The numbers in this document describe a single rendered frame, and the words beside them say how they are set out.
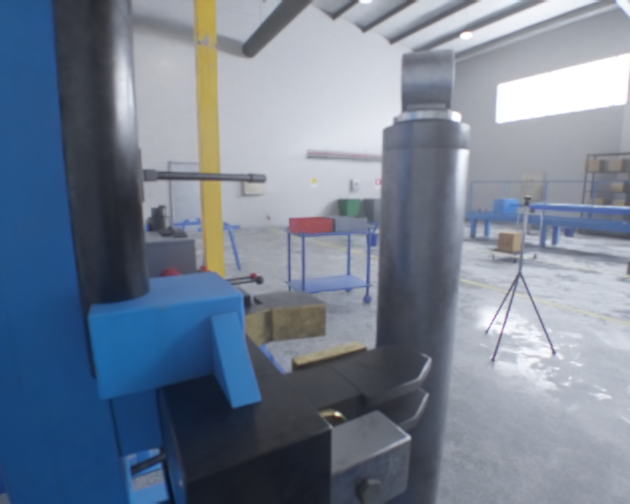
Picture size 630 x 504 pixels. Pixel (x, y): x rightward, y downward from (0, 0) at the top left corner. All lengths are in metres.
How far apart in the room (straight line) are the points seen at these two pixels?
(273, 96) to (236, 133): 1.86
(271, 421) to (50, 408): 0.38
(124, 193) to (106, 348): 0.18
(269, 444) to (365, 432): 0.18
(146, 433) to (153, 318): 0.30
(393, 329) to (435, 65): 0.64
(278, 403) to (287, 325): 0.56
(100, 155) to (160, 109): 11.20
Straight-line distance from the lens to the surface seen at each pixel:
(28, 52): 0.61
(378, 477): 0.51
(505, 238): 7.33
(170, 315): 0.45
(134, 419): 0.69
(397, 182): 0.85
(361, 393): 0.59
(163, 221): 1.20
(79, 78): 0.48
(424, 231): 0.84
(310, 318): 0.97
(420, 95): 0.91
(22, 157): 0.59
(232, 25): 12.92
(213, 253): 3.28
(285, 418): 0.40
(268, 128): 12.42
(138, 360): 0.46
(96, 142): 0.46
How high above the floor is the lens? 1.32
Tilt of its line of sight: 10 degrees down
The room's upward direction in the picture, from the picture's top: straight up
